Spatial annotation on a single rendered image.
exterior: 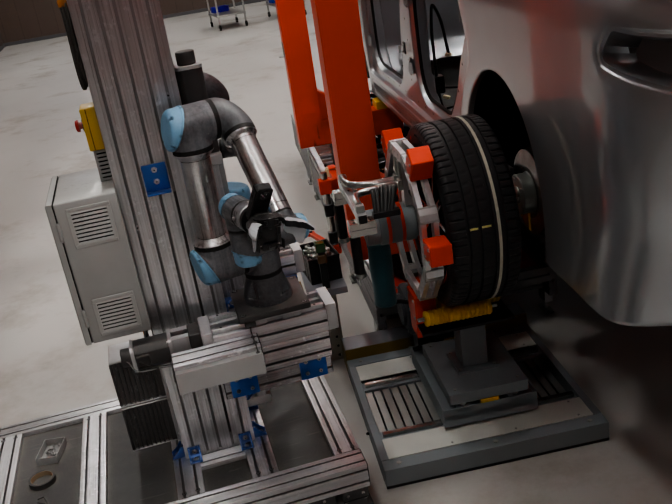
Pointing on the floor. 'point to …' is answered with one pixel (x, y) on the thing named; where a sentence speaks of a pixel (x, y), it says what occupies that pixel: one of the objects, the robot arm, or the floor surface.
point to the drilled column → (336, 337)
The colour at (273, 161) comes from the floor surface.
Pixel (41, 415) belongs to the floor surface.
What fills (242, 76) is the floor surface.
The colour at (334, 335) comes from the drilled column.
